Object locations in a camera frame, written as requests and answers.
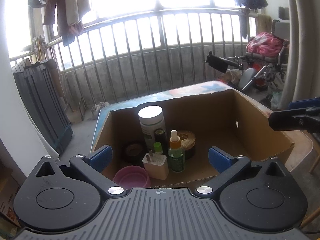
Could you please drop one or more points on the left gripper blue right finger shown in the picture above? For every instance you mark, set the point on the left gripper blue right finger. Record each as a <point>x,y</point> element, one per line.
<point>229,167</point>

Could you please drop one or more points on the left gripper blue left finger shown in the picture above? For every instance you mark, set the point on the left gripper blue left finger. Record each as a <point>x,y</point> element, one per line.
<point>90,168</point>

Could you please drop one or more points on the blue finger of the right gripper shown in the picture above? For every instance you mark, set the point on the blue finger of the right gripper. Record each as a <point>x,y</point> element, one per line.
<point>307,103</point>
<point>295,119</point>

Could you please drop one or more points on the white-lidded supplement bottle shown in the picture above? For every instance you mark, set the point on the white-lidded supplement bottle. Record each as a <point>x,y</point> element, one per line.
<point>151,119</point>

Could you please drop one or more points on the pink round lid container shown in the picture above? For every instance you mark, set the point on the pink round lid container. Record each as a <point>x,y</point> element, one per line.
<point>132,176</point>

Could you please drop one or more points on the black tape roll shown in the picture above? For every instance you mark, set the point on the black tape roll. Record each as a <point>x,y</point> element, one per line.
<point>134,154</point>

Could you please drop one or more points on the pair of white sneakers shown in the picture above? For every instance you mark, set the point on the pair of white sneakers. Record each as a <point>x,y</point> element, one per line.
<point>95,110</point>

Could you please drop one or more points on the amber green dropper bottle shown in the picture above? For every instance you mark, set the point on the amber green dropper bottle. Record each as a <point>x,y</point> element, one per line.
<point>176,155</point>

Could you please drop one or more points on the wheelchair with pink blanket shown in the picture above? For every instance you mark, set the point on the wheelchair with pink blanket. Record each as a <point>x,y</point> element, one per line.
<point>263,66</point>

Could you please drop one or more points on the small green capped bottle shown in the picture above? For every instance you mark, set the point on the small green capped bottle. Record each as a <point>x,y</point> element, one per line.
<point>158,148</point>

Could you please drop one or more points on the large open cardboard box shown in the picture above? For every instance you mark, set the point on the large open cardboard box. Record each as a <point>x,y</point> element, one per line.
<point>224,119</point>

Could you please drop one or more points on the dark grey plastic crate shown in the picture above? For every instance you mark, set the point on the dark grey plastic crate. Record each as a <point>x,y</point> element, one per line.
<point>40,89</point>

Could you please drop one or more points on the metal balcony railing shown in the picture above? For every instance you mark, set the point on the metal balcony railing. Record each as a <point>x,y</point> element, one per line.
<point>136,55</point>

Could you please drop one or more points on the hanging maroon and cream clothes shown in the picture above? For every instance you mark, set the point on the hanging maroon and cream clothes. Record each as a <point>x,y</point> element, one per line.
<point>67,14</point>

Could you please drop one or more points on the white usb wall charger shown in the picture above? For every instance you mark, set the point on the white usb wall charger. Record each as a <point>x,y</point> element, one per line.
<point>156,165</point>

